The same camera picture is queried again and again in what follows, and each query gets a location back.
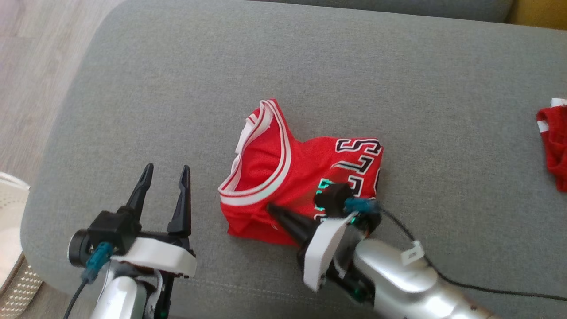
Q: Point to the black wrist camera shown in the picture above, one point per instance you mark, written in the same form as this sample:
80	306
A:
332	199
110	230

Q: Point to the yellow cushion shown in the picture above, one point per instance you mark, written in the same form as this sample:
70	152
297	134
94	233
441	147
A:
540	13

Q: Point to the white perforated laundry basket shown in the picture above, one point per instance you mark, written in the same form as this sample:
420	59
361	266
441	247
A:
11	208

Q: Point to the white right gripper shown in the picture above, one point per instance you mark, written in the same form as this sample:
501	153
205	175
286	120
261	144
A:
323	252

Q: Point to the red white-trimmed shorts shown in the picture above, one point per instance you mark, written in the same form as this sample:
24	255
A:
556	146

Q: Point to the grey sofa back cushion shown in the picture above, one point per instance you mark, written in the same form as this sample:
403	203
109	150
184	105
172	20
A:
398	6

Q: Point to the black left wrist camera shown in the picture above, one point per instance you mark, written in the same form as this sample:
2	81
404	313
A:
110	230

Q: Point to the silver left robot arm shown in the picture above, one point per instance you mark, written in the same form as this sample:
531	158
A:
122	297

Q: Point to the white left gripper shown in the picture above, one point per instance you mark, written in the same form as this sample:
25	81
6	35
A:
159	259

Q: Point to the grey sofa seat cushion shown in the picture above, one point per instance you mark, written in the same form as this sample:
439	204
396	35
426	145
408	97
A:
398	88

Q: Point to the red lettered basketball jersey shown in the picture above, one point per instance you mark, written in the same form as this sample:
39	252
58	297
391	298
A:
274	177

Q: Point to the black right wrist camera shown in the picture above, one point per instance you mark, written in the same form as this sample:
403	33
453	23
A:
332	199

